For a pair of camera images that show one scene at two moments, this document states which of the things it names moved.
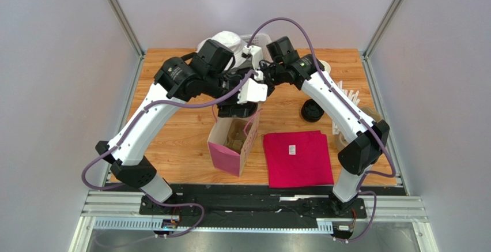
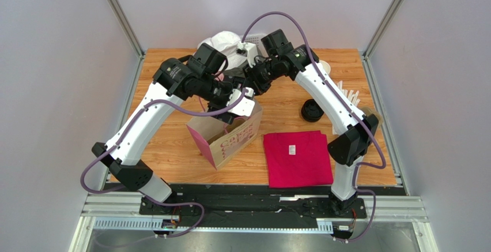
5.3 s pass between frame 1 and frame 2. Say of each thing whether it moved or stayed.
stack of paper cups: stayed
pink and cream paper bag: moved
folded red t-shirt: stayed
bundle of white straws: stayed
